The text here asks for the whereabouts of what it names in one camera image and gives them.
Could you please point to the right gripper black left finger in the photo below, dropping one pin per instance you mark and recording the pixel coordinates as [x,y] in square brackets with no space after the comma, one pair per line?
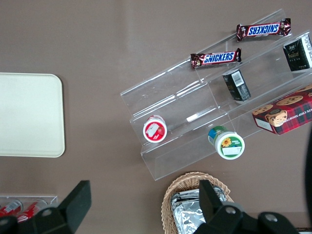
[73,202]

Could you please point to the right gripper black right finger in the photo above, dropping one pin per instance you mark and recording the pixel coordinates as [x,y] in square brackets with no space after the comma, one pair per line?
[212,207]

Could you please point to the light oval wicker basket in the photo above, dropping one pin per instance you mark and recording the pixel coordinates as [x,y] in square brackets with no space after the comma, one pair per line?
[180,181]

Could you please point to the beige plastic tray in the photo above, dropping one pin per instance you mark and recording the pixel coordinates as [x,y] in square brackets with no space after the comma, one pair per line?
[29,114]

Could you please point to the clear acrylic bottle rack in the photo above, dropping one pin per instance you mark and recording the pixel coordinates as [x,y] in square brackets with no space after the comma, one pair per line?
[52,198]

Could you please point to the silver foil packet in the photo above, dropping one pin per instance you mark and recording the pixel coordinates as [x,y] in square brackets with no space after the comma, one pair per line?
[187,214]

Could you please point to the green lid yogurt cup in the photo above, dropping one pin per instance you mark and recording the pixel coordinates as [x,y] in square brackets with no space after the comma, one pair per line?
[230,145]

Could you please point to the red lid yogurt cup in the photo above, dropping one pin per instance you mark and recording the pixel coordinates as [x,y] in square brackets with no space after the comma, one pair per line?
[154,130]

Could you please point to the clear acrylic step shelf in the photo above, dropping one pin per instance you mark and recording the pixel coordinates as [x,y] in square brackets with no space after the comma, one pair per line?
[263,61]
[170,97]

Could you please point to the red tartan cookie box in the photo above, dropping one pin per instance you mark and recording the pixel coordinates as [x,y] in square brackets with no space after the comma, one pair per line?
[285,112]

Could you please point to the small black carton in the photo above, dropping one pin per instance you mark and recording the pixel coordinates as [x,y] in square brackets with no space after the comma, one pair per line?
[237,85]
[297,53]

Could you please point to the Snickers chocolate bar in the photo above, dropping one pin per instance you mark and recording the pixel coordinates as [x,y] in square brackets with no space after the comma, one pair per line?
[217,58]
[263,29]

